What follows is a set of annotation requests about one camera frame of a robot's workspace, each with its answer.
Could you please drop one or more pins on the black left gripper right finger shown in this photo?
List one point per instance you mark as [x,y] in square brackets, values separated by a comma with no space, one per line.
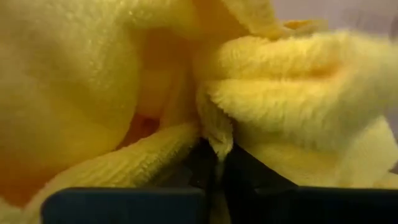
[248,180]

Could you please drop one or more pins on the yellow microfiber towel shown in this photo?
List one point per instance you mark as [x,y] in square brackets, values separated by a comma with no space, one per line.
[93,77]

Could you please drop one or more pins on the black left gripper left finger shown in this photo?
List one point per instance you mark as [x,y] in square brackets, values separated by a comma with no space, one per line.
[199,174]

